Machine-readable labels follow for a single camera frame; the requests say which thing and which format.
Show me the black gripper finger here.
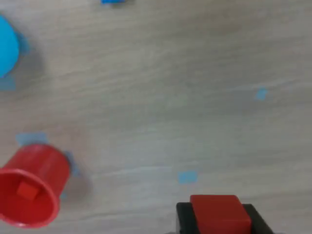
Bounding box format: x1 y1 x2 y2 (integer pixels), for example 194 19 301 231
175 202 199 234
242 204 273 234

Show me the red cube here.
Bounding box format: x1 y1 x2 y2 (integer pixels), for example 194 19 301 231
190 194 253 234
16 181 40 201

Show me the red plastic cup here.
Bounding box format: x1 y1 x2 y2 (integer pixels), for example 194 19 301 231
0 143 72 229

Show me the blue cube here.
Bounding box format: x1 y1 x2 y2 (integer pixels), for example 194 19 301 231
101 0 128 6

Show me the blue plastic cup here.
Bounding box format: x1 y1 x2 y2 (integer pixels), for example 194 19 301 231
0 15 20 79

